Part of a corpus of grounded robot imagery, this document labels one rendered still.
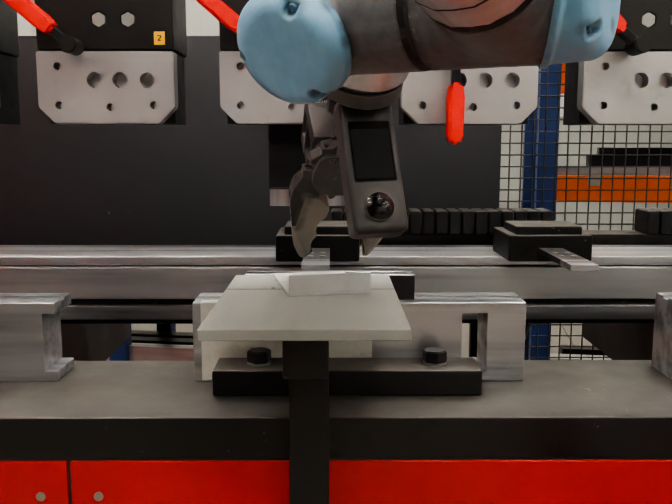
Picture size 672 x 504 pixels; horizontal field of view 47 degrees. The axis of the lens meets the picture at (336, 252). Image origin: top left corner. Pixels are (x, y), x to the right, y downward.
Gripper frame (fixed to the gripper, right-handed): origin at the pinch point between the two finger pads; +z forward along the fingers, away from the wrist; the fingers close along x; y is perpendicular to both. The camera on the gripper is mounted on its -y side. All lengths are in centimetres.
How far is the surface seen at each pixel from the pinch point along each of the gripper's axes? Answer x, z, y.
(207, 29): -1, 224, 400
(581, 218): -230, 265, 262
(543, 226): -35.6, 18.3, 20.4
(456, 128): -13.8, -6.9, 11.0
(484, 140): -39, 29, 52
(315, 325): 4.0, -3.7, -11.7
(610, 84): -31.5, -10.5, 14.3
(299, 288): 3.5, 3.7, -1.6
